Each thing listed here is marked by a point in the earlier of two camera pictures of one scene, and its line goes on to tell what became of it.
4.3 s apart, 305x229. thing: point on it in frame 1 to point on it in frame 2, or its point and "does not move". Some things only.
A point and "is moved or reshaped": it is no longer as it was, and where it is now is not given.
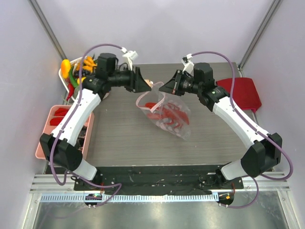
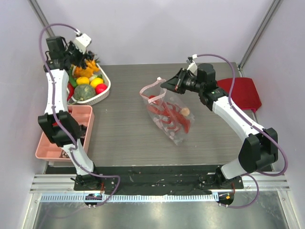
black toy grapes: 84,73 to 90,56
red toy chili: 71,89 does not move
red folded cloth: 245,92 does not move
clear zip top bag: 170,114 is moved or reshaped
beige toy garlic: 149,82 to 185,111
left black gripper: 137,83 to 82,56
